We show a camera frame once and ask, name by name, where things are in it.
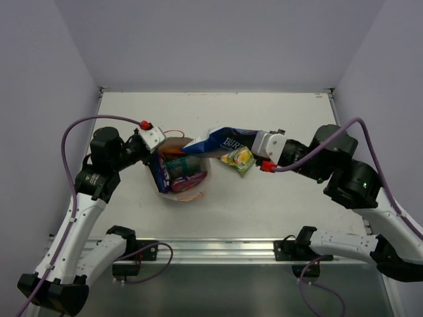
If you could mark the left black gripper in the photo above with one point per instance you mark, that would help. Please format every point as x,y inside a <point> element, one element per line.
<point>145,155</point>

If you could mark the white paper bag orange handles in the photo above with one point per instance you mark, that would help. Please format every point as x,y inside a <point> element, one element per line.
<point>170,150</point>

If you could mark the yellow green candy packet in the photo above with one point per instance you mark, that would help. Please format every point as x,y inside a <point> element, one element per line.
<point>240,160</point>

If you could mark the blue white chips bag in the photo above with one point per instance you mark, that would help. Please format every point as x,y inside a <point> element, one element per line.
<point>220,141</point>

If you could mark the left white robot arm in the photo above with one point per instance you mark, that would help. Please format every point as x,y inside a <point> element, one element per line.
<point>61,282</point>

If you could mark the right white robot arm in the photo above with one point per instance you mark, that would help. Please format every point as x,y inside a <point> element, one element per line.
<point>393,247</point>

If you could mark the green snack packet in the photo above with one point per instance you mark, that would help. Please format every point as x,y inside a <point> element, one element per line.
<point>183,166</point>

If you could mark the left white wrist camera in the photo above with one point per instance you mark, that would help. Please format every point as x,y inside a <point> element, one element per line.
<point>153,138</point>

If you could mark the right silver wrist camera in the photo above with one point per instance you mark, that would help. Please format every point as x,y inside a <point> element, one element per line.
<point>269,145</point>

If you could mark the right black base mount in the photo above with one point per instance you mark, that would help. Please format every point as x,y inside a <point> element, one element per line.
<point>287,250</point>

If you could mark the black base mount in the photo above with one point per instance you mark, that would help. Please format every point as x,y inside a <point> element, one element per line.
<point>287,250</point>
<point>131,266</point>

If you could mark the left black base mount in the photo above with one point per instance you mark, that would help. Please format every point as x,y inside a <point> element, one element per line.
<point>131,266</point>

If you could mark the aluminium front rail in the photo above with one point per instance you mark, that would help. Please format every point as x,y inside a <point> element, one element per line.
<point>215,251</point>

